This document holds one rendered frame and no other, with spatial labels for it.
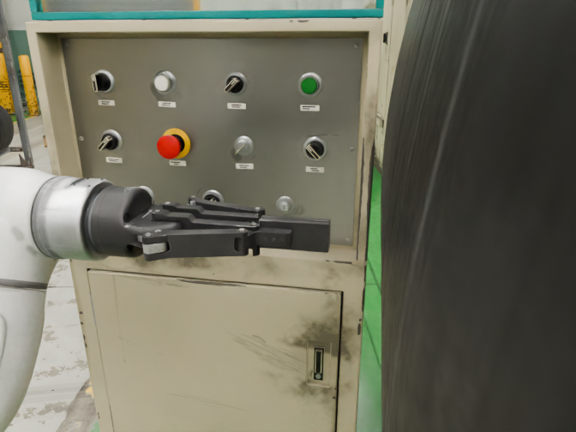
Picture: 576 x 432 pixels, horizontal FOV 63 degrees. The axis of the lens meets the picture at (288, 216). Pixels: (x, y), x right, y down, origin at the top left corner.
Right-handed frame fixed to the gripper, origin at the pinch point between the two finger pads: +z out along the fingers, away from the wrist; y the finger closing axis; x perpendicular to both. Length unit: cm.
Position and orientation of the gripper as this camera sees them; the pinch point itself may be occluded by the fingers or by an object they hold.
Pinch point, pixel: (294, 233)
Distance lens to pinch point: 47.0
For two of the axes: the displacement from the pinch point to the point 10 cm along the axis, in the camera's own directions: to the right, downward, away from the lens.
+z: 9.8, 0.6, -1.7
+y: 1.8, -3.4, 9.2
